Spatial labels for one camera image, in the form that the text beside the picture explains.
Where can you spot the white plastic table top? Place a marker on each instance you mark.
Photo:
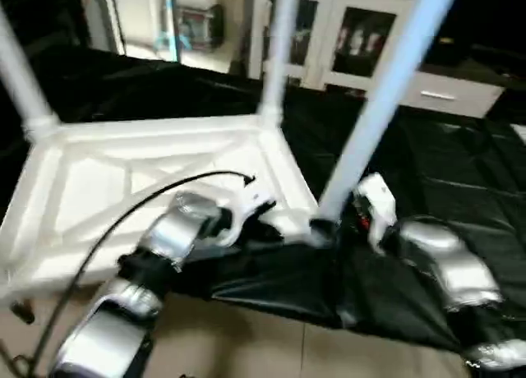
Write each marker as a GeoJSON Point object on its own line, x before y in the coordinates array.
{"type": "Point", "coordinates": [99, 172]}

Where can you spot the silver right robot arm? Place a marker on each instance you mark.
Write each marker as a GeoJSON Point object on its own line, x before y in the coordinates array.
{"type": "Point", "coordinates": [448, 263]}

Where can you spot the black work mat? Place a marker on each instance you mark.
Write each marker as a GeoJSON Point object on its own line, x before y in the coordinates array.
{"type": "Point", "coordinates": [444, 172]}

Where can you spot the white drawer unit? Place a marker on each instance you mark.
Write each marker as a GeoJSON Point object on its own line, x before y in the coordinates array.
{"type": "Point", "coordinates": [448, 92]}

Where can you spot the white glass-door cabinet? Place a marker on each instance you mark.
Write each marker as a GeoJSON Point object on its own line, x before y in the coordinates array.
{"type": "Point", "coordinates": [329, 37]}

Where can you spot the blue grey floor appliance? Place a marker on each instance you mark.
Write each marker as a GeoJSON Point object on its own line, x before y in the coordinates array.
{"type": "Point", "coordinates": [196, 26]}

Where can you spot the black metal bench leg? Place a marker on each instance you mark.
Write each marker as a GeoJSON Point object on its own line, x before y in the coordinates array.
{"type": "Point", "coordinates": [21, 312]}

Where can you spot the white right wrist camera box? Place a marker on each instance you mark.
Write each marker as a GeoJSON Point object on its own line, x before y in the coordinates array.
{"type": "Point", "coordinates": [375, 204]}

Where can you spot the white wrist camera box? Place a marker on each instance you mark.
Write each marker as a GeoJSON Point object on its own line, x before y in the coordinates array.
{"type": "Point", "coordinates": [245, 204]}
{"type": "Point", "coordinates": [375, 204]}

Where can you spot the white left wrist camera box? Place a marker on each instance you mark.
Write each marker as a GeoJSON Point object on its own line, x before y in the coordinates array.
{"type": "Point", "coordinates": [245, 204]}

